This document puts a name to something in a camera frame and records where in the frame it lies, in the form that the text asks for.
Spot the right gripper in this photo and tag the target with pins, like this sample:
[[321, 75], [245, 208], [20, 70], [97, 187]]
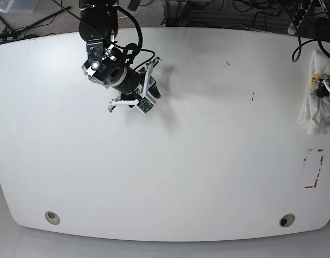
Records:
[[104, 67]]

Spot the table cable grommet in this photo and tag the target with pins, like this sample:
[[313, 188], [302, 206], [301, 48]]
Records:
[[287, 220], [52, 218]]

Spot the red tape rectangle marking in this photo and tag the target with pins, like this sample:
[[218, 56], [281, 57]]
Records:
[[311, 168]]

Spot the white printed T-shirt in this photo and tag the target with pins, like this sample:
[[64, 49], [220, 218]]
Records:
[[315, 110]]

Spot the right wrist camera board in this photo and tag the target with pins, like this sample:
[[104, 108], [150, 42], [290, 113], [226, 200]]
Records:
[[145, 105]]

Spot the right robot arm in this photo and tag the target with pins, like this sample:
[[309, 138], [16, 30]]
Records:
[[99, 25]]

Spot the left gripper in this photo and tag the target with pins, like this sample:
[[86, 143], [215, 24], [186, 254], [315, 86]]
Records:
[[323, 93]]

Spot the left table cable grommet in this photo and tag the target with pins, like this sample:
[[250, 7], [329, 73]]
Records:
[[52, 218]]

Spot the clear plastic storage box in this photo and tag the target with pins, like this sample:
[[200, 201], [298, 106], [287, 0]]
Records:
[[18, 6]]

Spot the white power strip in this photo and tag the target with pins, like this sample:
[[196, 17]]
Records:
[[299, 15]]

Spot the right table cable grommet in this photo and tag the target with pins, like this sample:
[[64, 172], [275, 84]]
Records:
[[287, 220]]

